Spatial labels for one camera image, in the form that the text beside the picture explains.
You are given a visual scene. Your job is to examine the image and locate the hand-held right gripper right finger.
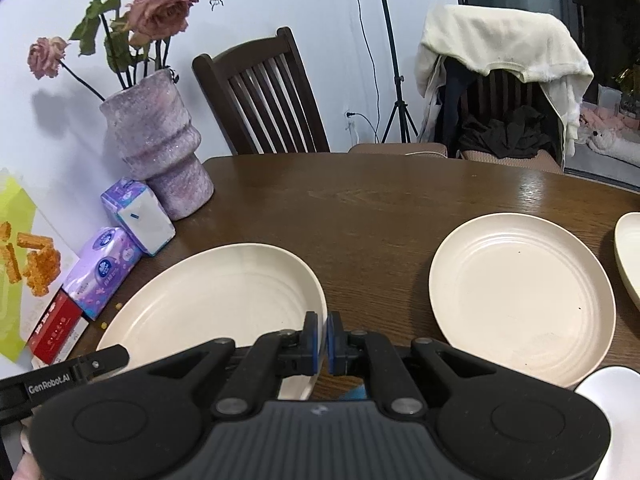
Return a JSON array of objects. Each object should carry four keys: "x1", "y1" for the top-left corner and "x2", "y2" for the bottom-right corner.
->
[{"x1": 327, "y1": 311, "x2": 495, "y2": 418}]

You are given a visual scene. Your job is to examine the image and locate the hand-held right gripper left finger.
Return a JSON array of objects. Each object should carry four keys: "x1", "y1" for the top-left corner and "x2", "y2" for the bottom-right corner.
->
[{"x1": 145, "y1": 311, "x2": 321, "y2": 420}]

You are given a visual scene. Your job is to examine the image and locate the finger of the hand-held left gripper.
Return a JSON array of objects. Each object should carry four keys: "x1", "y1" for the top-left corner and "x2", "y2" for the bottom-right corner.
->
[{"x1": 75, "y1": 344, "x2": 131, "y2": 380}]

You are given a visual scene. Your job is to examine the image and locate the cream plate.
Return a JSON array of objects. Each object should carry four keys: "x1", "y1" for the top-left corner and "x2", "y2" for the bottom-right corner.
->
[
  {"x1": 428, "y1": 213, "x2": 617, "y2": 390},
  {"x1": 614, "y1": 212, "x2": 640, "y2": 311},
  {"x1": 95, "y1": 243, "x2": 328, "y2": 401}
]

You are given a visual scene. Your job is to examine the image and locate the white bowl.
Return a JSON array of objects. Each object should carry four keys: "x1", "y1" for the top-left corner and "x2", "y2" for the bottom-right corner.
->
[{"x1": 574, "y1": 366, "x2": 640, "y2": 480}]

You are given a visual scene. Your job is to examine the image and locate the person's left hand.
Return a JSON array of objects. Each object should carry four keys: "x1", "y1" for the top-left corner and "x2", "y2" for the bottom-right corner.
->
[{"x1": 12, "y1": 422, "x2": 43, "y2": 480}]

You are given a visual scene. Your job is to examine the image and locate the red box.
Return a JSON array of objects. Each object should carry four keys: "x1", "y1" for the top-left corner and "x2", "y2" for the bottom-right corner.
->
[{"x1": 27, "y1": 290, "x2": 86, "y2": 366}]

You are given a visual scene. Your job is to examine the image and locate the scattered yellow snack pieces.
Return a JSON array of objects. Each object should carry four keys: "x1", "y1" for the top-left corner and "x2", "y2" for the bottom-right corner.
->
[{"x1": 100, "y1": 301, "x2": 123, "y2": 329}]

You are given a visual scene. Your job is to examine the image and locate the purple floral tissue pack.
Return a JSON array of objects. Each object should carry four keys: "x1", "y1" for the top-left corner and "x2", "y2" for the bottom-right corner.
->
[{"x1": 62, "y1": 226, "x2": 143, "y2": 322}]

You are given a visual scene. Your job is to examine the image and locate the yellow-green snack box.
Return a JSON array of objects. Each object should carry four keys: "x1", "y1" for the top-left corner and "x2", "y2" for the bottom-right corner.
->
[{"x1": 0, "y1": 167, "x2": 81, "y2": 361}]

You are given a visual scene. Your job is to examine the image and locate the white and purple tissue pack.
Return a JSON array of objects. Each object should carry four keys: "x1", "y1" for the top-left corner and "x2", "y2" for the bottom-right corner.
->
[{"x1": 101, "y1": 178, "x2": 176, "y2": 257}]

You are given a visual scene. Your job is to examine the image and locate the brown cushioned chair seat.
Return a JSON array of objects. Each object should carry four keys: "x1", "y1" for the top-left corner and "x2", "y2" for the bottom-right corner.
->
[{"x1": 347, "y1": 141, "x2": 448, "y2": 159}]

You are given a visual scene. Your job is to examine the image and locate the purple textured vase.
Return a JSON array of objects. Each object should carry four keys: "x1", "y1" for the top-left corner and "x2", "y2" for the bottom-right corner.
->
[{"x1": 99, "y1": 69, "x2": 215, "y2": 222}]

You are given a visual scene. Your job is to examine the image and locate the dark wooden slat chair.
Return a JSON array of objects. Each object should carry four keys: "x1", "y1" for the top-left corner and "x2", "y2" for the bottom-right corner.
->
[{"x1": 192, "y1": 26, "x2": 331, "y2": 156}]

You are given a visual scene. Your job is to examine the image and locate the dark clothes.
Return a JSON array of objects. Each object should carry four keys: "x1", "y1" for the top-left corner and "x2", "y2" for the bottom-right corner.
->
[{"x1": 457, "y1": 106, "x2": 553, "y2": 158}]

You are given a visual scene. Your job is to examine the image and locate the black light stand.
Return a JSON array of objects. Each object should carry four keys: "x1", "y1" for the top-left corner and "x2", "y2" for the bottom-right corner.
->
[{"x1": 372, "y1": 0, "x2": 419, "y2": 144}]

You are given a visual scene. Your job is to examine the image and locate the clothes-draped wooden chair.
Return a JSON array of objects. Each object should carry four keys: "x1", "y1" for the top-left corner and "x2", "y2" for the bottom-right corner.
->
[{"x1": 440, "y1": 57, "x2": 566, "y2": 175}]

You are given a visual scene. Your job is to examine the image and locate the white plush toy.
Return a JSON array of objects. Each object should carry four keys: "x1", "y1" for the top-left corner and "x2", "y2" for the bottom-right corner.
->
[{"x1": 587, "y1": 127, "x2": 640, "y2": 163}]

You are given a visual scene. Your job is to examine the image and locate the chair with cream garment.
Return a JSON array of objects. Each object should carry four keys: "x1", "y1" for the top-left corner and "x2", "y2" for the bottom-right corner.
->
[{"x1": 416, "y1": 4, "x2": 594, "y2": 168}]

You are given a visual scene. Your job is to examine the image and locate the bunch of dried pink roses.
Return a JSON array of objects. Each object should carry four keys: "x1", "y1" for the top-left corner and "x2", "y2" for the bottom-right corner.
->
[{"x1": 27, "y1": 0, "x2": 223, "y2": 103}]

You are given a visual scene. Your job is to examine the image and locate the pink cloth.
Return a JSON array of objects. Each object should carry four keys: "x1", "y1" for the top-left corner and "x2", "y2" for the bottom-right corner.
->
[{"x1": 580, "y1": 104, "x2": 640, "y2": 133}]

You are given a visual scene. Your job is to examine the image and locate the black power cable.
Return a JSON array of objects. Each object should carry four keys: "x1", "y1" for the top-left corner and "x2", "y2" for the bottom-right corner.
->
[{"x1": 350, "y1": 0, "x2": 383, "y2": 143}]

